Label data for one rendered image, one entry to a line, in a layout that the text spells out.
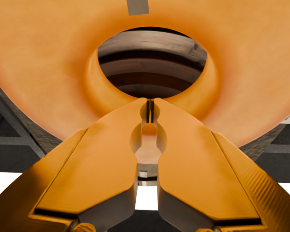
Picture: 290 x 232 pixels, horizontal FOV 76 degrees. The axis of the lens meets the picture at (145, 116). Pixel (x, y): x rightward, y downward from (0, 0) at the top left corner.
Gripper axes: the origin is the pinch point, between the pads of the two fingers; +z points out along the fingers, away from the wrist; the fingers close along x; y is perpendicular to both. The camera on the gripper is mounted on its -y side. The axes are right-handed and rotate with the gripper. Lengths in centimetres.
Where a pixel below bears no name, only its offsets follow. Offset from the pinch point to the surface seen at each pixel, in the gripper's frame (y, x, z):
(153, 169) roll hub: 25.3, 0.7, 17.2
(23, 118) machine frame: 32, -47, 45
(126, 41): -0.1, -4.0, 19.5
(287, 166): 545, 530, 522
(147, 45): 0.4, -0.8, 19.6
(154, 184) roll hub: 34.8, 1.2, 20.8
